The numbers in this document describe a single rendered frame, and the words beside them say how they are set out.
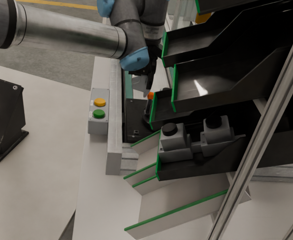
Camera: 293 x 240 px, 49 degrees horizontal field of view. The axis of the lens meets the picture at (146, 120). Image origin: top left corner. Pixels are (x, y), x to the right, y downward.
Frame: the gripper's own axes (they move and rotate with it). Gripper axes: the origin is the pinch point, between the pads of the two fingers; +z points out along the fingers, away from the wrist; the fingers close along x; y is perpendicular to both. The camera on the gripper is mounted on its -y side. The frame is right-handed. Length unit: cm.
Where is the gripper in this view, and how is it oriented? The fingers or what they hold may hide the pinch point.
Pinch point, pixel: (146, 93)
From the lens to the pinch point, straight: 106.5
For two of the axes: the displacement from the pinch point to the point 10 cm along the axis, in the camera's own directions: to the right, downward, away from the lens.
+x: 0.7, 6.1, -7.9
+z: -1.4, 7.9, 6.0
